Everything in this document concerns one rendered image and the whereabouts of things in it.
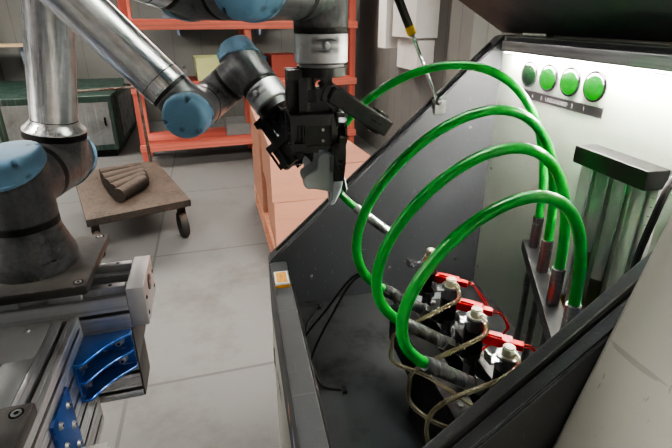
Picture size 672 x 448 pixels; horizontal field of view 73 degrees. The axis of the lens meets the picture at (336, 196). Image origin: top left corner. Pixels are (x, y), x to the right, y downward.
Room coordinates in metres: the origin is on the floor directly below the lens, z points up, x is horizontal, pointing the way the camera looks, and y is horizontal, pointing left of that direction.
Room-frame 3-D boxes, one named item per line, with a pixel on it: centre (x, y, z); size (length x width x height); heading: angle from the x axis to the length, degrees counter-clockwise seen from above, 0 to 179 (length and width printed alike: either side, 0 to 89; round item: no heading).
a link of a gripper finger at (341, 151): (0.64, 0.00, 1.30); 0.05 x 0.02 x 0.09; 12
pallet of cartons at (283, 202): (3.13, 0.11, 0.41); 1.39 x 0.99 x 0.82; 11
